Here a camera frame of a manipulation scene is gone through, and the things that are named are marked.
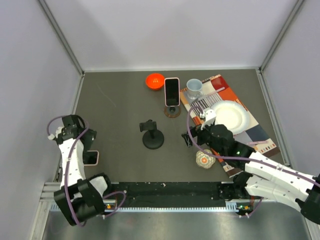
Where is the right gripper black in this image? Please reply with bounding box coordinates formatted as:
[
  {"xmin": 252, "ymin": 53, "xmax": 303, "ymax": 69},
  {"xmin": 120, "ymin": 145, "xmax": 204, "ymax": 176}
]
[{"xmin": 182, "ymin": 118, "xmax": 226, "ymax": 156}]

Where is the black round-base phone stand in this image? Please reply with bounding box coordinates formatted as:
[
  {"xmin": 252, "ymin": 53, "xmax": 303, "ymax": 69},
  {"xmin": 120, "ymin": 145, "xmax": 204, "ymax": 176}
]
[{"xmin": 139, "ymin": 119, "xmax": 165, "ymax": 150}]

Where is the phone with pink case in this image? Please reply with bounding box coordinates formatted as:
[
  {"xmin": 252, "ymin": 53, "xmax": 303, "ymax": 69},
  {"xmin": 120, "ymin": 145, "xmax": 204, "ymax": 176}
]
[{"xmin": 164, "ymin": 77, "xmax": 180, "ymax": 107}]

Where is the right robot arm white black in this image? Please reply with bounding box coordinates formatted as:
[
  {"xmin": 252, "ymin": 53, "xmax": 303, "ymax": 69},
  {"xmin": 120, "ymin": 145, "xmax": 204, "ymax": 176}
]
[{"xmin": 181, "ymin": 124, "xmax": 320, "ymax": 224}]

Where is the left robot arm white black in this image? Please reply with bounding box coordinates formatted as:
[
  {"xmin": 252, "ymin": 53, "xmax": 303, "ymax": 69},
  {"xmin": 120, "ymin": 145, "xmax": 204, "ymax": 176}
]
[{"xmin": 49, "ymin": 114, "xmax": 114, "ymax": 227}]

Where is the grey phone stand copper base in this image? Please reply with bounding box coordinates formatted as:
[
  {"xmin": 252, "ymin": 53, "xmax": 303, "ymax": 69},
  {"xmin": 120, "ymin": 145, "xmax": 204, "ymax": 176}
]
[{"xmin": 164, "ymin": 106, "xmax": 181, "ymax": 118}]

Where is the floral patterned small dish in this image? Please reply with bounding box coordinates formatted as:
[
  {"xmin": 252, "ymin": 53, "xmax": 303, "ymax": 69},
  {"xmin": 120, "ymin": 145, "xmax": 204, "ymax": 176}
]
[{"xmin": 195, "ymin": 150, "xmax": 216, "ymax": 169}]

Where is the white paper plate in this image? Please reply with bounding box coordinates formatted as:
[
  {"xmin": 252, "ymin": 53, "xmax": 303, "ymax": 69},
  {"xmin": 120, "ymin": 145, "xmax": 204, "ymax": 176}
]
[{"xmin": 211, "ymin": 100, "xmax": 250, "ymax": 135}]

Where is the light blue mug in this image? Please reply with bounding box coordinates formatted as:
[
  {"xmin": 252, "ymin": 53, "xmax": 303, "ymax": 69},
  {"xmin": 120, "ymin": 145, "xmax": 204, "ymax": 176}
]
[{"xmin": 186, "ymin": 78, "xmax": 203, "ymax": 100}]

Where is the pink plastic utensil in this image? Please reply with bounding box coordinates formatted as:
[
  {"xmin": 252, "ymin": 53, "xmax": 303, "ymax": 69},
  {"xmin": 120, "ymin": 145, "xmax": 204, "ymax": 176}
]
[{"xmin": 199, "ymin": 87, "xmax": 225, "ymax": 99}]

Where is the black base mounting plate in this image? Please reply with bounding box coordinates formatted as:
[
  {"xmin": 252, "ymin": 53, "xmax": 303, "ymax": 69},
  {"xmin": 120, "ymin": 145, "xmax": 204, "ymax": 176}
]
[{"xmin": 106, "ymin": 182, "xmax": 239, "ymax": 207}]

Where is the orange plastic bowl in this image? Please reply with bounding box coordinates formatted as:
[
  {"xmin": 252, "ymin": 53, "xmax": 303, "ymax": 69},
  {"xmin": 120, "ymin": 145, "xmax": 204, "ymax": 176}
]
[{"xmin": 145, "ymin": 73, "xmax": 165, "ymax": 91}]

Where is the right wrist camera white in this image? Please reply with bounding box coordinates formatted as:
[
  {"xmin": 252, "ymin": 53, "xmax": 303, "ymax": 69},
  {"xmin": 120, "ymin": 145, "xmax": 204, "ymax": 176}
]
[{"xmin": 199, "ymin": 108, "xmax": 217, "ymax": 130}]

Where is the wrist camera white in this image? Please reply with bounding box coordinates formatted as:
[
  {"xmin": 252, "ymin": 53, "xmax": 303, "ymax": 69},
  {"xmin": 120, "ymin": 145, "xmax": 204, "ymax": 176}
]
[
  {"xmin": 199, "ymin": 108, "xmax": 217, "ymax": 130},
  {"xmin": 47, "ymin": 126, "xmax": 63, "ymax": 141}
]

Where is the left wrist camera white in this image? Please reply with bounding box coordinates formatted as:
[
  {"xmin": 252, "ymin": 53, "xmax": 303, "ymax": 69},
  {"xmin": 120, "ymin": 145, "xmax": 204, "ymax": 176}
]
[{"xmin": 47, "ymin": 126, "xmax": 63, "ymax": 141}]

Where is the grey slotted cable duct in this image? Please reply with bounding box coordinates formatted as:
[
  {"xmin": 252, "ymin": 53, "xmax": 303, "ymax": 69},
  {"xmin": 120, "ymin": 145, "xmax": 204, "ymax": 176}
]
[{"xmin": 49, "ymin": 201, "xmax": 253, "ymax": 213}]

